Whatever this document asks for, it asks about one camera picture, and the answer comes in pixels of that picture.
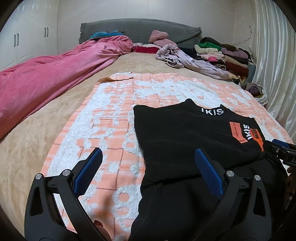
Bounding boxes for black sweater with orange cuffs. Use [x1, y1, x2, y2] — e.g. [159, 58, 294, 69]
[129, 99, 287, 240]

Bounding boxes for pile of folded clothes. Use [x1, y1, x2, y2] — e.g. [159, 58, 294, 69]
[178, 37, 256, 83]

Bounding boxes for orange white plaid blanket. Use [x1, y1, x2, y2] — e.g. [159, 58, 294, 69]
[42, 72, 291, 240]

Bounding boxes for floral laundry basket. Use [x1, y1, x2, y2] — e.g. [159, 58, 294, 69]
[240, 82, 268, 106]

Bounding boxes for beige bed sheet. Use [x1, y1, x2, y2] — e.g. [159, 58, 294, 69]
[1, 53, 238, 233]

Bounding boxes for white satin curtain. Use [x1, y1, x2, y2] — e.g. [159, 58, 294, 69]
[250, 1, 295, 141]

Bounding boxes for pink velvet duvet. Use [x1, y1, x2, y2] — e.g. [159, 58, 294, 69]
[1, 35, 133, 138]

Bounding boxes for lilac crumpled garment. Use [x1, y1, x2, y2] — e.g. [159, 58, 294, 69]
[156, 44, 239, 80]

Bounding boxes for grey headboard cover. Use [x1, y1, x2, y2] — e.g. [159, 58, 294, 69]
[79, 19, 202, 48]

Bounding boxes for red cloth near pillows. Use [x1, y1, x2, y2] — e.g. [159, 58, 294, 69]
[132, 46, 159, 54]

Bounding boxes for pink fluffy pillow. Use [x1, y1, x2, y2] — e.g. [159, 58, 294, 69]
[149, 30, 177, 47]

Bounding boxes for white wardrobe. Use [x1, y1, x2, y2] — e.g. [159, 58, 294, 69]
[1, 0, 60, 70]

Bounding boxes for blue garment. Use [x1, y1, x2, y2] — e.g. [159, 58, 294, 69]
[88, 30, 125, 40]

